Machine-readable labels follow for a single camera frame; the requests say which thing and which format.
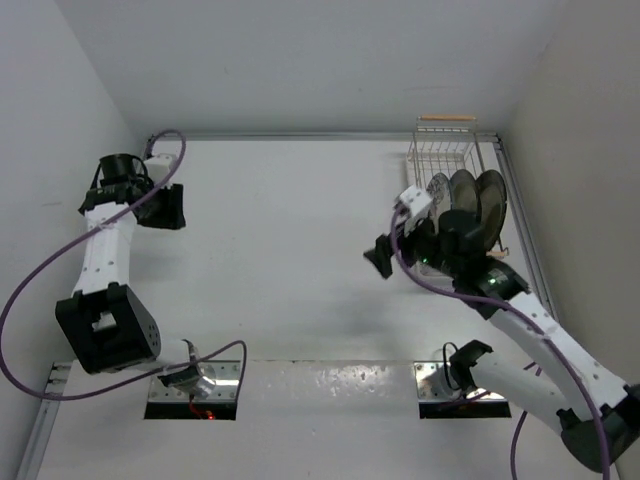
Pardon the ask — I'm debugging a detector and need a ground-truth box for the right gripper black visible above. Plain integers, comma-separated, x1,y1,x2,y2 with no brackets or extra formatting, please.
363,210,459,279

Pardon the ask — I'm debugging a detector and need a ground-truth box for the blue floral white plate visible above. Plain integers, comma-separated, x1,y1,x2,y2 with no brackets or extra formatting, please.
427,172,452,219

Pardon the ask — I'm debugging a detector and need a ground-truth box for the grey rim cream plate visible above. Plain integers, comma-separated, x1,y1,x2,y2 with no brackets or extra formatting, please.
450,169,478,214

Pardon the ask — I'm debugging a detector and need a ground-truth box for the black checkered rim plate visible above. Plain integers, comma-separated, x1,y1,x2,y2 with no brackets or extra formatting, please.
476,170,507,251

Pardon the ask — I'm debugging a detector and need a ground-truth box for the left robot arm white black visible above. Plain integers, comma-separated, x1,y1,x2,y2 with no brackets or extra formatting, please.
55,154,186,374

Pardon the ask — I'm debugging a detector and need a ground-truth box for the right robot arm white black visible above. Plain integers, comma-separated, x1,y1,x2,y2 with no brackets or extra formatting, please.
364,207,639,478

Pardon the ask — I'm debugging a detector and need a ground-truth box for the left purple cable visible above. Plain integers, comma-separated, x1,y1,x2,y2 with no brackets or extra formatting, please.
0,128,248,401

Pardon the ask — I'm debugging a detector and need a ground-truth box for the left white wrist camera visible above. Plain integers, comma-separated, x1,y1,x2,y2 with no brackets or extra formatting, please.
144,154,177,185

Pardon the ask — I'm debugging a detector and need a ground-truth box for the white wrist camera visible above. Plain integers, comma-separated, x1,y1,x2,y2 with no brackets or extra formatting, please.
144,154,177,185
396,185,433,236

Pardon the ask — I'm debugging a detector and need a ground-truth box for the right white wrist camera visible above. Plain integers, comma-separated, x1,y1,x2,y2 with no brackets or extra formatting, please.
396,185,433,236

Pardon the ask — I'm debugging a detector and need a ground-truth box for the wire dish rack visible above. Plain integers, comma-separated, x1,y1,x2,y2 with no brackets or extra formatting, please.
405,115,509,259

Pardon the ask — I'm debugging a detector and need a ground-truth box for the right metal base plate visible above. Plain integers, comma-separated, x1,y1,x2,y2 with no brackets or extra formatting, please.
413,361,505,403

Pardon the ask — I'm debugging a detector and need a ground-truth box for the metal base plate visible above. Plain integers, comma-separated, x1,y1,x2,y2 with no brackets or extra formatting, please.
413,361,505,403
148,361,241,403

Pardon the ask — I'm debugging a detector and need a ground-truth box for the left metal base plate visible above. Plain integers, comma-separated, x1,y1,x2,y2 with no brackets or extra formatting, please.
148,361,241,403

